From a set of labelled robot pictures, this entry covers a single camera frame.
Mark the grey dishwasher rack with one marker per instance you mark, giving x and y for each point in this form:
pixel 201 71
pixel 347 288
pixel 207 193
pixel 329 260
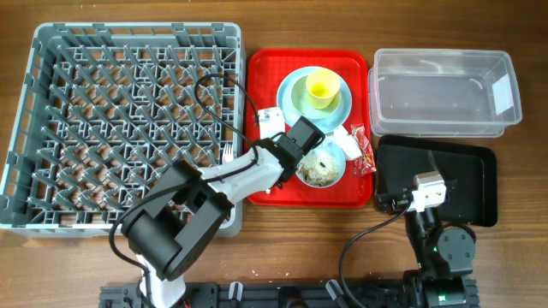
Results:
pixel 106 108

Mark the rice and food scraps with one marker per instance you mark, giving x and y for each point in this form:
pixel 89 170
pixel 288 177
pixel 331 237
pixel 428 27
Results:
pixel 318 168

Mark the yellow plastic cup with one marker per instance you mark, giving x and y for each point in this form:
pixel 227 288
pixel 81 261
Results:
pixel 322 86

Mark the red plastic tray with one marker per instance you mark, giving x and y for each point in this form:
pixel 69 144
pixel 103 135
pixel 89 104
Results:
pixel 267 69

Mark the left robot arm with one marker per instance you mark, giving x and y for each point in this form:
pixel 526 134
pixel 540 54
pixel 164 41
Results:
pixel 173 224

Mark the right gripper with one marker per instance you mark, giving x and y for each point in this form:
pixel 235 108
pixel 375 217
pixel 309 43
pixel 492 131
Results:
pixel 398 202

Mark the white napkin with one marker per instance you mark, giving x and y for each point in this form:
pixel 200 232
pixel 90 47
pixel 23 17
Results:
pixel 346 142

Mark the light blue bowl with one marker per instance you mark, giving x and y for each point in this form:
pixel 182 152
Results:
pixel 339 156

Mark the clear plastic bin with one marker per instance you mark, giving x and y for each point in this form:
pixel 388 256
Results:
pixel 443 93

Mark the light blue plate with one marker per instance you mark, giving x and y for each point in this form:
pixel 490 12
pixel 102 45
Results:
pixel 290 114

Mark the red candy wrapper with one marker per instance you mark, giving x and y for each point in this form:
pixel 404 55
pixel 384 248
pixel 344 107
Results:
pixel 364 164

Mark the black plastic tray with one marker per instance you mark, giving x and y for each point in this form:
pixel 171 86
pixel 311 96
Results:
pixel 474 200

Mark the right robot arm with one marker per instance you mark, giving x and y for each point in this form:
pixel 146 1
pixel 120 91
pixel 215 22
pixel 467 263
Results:
pixel 444 252

